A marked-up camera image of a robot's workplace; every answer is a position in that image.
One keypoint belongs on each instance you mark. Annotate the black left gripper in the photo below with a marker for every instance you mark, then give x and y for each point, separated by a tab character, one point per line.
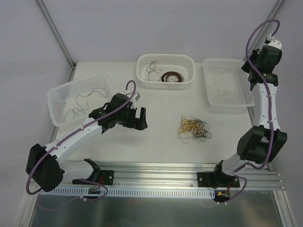
133	117

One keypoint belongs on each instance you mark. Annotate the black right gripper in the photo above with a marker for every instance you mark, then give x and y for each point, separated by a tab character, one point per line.
247	68

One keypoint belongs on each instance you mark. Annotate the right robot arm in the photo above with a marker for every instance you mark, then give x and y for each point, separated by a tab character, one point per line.
262	142

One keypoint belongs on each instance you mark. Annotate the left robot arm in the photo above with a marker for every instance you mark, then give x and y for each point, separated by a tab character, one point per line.
48	165

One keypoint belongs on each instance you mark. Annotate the white perforated basket right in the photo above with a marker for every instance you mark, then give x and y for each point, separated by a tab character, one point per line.
226	84

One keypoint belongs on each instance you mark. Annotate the white perforated basket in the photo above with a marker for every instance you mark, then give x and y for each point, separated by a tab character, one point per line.
165	71
73	101
226	84

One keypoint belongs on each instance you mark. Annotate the white perforated basket middle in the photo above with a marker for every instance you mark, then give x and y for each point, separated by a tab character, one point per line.
165	71

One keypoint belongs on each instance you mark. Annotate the white perforated basket left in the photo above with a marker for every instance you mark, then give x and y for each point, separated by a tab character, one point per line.
73	101

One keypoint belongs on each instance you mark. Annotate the aluminium frame post right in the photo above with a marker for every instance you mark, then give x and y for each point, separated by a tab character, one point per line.
262	30

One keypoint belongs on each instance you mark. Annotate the aluminium frame post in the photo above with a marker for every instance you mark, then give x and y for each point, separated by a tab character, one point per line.
262	30
49	20

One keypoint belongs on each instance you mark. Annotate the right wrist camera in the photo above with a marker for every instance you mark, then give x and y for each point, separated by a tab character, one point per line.
272	41

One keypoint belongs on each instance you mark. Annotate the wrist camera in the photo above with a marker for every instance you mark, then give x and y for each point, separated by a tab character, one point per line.
135	98
272	41

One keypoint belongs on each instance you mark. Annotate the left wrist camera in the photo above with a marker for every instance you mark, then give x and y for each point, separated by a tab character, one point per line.
135	98

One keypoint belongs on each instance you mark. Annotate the aluminium mounting rail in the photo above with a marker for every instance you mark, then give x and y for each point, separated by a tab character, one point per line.
182	176

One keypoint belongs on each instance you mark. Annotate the white slotted cable duct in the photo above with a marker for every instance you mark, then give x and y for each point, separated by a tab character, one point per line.
132	192

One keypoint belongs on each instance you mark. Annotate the aluminium frame post left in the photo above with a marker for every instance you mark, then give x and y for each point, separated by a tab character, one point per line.
49	20

